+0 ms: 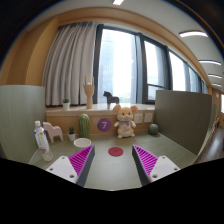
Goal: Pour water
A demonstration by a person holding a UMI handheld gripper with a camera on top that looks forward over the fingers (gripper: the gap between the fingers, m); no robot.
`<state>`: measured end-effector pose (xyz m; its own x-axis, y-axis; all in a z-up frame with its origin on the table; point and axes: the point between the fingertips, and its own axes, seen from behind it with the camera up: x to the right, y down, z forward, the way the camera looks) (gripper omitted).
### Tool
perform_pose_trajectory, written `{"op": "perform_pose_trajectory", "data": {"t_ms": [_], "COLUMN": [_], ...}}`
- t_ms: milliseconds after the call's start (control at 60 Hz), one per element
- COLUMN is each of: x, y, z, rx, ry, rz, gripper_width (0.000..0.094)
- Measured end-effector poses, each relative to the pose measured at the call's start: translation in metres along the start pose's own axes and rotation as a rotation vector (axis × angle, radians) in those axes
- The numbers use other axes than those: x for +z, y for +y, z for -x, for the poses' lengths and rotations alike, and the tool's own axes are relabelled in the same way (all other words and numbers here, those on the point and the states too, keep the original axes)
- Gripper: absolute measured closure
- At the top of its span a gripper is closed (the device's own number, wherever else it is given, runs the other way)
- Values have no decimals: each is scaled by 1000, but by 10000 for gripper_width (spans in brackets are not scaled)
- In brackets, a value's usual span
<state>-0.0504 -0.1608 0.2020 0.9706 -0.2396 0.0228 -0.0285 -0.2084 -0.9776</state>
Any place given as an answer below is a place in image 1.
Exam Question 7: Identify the beige curtain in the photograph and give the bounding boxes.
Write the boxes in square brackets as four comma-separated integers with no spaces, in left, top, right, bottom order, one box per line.
[42,22,97,106]

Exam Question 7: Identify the plush mouse toy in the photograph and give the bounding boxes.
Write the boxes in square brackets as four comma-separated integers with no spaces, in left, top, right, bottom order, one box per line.
[113,104,138,139]

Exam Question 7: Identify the white wall socket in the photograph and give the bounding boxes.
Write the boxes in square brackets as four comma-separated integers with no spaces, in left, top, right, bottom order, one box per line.
[144,113,153,123]
[134,114,143,124]

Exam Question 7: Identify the pink toy horse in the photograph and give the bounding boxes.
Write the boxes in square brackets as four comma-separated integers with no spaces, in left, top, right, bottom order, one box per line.
[43,122,63,142]

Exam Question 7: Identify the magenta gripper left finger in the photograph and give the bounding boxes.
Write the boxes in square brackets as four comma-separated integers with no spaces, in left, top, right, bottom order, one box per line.
[47,145,95,187]

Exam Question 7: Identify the small potted plant on sill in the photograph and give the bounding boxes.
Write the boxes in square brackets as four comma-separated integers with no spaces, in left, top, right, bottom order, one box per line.
[63,98,70,111]

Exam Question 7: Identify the dark toy horse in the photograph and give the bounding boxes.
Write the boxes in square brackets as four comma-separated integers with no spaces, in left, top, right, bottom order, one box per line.
[103,91,119,109]

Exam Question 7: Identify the wooden hand model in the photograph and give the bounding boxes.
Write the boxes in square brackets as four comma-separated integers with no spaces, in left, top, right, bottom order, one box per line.
[83,81,95,109]

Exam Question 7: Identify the white paper cup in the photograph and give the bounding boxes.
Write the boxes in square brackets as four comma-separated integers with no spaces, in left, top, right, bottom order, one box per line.
[74,138,91,148]

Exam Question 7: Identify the small potted plant on table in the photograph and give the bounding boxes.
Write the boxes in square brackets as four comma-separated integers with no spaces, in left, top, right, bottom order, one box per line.
[68,126,76,142]

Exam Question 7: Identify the green partition panel right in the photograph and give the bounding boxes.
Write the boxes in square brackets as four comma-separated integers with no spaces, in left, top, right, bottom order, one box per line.
[154,90,213,155]

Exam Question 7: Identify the white wall socket right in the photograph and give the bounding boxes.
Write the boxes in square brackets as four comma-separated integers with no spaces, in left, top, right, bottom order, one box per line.
[144,113,153,123]

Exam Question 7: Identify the clear plastic water bottle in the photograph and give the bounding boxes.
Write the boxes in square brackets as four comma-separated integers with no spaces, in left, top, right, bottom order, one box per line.
[34,121,53,161]

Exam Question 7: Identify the purple number seven sign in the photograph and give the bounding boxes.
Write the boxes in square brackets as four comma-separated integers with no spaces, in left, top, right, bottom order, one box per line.
[97,118,112,132]

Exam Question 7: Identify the red round coaster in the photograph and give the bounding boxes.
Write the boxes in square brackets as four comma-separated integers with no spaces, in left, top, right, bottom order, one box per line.
[108,147,123,157]

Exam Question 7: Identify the tall green cactus ornament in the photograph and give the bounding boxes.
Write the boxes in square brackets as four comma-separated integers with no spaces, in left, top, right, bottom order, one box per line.
[79,114,90,138]

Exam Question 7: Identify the green partition panel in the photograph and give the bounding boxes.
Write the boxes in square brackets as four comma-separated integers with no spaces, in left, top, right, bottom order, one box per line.
[0,85,46,163]
[154,90,213,155]

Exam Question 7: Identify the round green cactus ornament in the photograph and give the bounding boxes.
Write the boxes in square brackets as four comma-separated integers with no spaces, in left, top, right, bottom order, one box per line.
[148,124,159,135]

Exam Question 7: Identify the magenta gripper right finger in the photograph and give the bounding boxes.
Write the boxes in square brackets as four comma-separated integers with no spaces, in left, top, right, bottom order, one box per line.
[132,145,180,186]

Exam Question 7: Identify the green partition panel left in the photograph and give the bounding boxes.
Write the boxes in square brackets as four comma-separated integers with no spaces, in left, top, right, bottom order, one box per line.
[0,85,46,163]

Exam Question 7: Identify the white wall socket left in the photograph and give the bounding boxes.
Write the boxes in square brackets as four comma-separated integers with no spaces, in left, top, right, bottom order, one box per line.
[134,114,143,124]

